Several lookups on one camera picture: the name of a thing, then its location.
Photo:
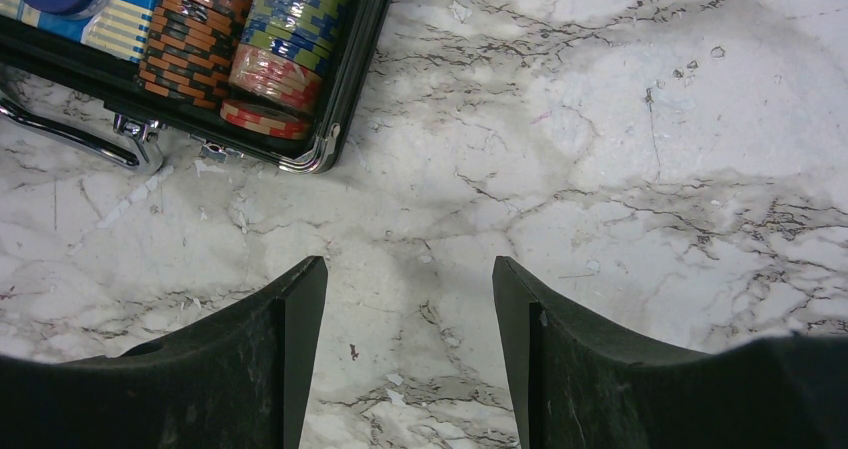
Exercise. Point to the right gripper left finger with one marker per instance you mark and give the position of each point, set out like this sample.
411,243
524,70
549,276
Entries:
238,378

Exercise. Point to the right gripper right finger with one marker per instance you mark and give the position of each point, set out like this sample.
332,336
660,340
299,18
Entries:
580,380

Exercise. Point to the black poker case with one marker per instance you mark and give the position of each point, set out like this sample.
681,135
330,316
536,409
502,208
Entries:
139,116

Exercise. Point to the blue playing card deck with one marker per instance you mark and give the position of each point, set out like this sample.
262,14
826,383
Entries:
120,29

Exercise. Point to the orange black chip stack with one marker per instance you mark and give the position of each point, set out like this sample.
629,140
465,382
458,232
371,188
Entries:
190,50

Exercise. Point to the purple green chip stack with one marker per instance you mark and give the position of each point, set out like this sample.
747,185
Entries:
280,65

